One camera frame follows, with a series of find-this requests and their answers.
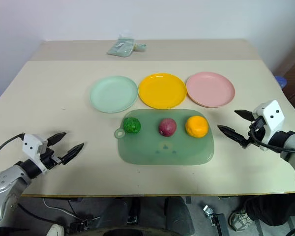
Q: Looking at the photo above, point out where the light green plate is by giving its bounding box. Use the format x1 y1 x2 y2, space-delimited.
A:
89 75 139 114

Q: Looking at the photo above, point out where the black metal caster bracket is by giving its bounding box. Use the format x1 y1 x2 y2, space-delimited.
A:
202 205 226 236

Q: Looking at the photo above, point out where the white shoe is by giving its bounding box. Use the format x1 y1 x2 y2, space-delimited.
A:
47 223 65 236

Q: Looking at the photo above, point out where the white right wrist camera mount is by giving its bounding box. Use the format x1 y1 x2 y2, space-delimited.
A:
252 99 285 145

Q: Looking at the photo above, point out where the grey sneaker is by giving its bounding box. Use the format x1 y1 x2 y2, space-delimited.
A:
229 208 254 232

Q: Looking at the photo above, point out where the green toy vegetable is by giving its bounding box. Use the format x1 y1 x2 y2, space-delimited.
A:
122 117 142 135

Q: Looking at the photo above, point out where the white thin floor cable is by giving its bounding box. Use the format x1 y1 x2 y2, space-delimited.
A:
42 197 76 215

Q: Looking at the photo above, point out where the brown wooden cabinet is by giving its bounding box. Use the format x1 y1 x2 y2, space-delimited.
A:
272 38 295 117

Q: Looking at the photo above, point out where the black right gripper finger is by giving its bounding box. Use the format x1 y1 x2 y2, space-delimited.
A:
234 109 256 122
217 124 247 144

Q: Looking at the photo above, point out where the dark rounded shape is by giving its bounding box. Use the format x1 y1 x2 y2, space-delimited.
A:
165 196 195 235

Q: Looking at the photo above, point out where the pink plate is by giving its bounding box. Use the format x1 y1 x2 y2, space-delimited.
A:
185 71 236 108

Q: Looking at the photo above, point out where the translucent green cutting board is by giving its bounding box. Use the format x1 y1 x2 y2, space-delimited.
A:
113 108 216 166

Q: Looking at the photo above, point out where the yellow plate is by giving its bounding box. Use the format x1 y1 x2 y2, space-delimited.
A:
138 72 187 110

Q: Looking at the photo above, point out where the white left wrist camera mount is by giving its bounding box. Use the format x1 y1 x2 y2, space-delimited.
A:
22 133 50 174

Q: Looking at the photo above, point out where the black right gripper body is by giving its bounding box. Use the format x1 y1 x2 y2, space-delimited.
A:
239 115 266 149

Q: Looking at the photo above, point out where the orange fruit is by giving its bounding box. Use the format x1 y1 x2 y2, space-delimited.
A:
185 116 209 138

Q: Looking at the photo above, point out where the black floor connector box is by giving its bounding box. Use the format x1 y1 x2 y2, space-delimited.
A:
68 215 94 231

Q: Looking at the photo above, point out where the clear green plastic bag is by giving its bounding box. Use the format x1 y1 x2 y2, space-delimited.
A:
106 36 136 58

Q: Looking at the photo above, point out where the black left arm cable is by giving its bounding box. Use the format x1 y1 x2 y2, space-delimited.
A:
0 133 25 171

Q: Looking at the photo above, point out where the black trouser leg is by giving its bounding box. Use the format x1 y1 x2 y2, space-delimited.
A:
242 195 295 226

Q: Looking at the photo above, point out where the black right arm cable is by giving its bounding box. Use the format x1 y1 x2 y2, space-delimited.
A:
250 127 295 156

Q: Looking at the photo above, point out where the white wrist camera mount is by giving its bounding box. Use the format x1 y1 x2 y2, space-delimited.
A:
252 99 285 145
22 133 50 174

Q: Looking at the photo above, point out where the blue round stool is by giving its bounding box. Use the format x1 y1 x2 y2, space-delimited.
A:
275 75 289 89

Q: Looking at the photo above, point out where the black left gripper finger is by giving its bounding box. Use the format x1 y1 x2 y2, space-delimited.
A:
47 132 67 148
61 142 86 165

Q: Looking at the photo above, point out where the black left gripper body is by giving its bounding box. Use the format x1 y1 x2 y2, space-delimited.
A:
40 147 63 171

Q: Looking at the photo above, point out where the purple red fruit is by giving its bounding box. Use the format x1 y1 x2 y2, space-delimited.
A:
158 118 177 137

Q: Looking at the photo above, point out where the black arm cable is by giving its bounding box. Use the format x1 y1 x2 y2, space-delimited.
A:
0 133 25 171
250 127 295 156

